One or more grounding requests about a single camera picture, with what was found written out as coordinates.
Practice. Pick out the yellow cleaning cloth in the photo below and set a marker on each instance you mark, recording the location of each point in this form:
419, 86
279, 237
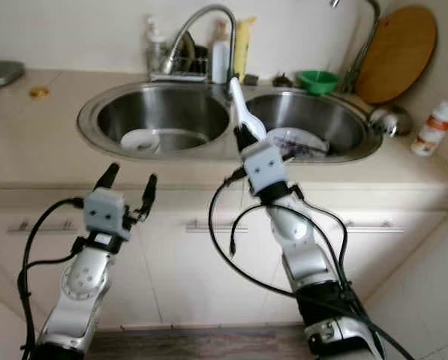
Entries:
245, 41

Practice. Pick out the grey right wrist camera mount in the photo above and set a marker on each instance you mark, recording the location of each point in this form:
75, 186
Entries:
265, 166

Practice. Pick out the stainless steel double sink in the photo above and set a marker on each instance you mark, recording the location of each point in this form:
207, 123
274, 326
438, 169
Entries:
163, 112

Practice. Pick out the grey flat appliance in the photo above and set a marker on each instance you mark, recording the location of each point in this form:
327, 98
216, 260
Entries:
2, 73

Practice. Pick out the small dark sink stopper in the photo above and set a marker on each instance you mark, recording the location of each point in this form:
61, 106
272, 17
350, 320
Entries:
282, 79

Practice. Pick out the white kitchen base cabinet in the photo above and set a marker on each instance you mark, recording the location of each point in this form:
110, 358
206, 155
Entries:
178, 270

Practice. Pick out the small dark sponge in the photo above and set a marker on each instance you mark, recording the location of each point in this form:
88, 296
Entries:
250, 79

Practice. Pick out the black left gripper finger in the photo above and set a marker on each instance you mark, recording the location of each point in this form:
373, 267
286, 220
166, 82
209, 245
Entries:
108, 177
150, 196

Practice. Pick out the round wooden cutting board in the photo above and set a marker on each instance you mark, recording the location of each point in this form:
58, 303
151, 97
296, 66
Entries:
396, 56

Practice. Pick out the small golden round cap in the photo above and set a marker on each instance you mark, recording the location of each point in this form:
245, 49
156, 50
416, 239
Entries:
39, 92

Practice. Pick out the white dish soap bottle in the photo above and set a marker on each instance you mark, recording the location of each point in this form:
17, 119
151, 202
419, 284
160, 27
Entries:
220, 64

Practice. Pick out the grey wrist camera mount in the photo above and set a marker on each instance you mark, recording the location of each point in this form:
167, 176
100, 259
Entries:
265, 166
103, 214

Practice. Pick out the clear pump bottle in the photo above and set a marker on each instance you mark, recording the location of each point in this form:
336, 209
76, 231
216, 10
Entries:
153, 49

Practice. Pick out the curved steel kitchen faucet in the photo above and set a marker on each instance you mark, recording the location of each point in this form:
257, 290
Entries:
233, 45

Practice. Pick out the white floral plate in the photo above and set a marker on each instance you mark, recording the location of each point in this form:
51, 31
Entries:
306, 141

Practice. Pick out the white bottle orange label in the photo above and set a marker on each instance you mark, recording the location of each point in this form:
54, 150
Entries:
434, 127

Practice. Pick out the slim steel water tap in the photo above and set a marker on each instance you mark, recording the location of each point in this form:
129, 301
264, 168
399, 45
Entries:
362, 52

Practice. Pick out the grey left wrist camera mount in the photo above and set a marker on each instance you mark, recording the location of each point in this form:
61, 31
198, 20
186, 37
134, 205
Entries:
103, 214

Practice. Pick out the white plastic spoon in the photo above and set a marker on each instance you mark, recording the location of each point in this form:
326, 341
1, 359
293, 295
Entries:
256, 126

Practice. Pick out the shiny metal sink strainer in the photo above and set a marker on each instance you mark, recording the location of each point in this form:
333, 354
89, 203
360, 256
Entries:
392, 120

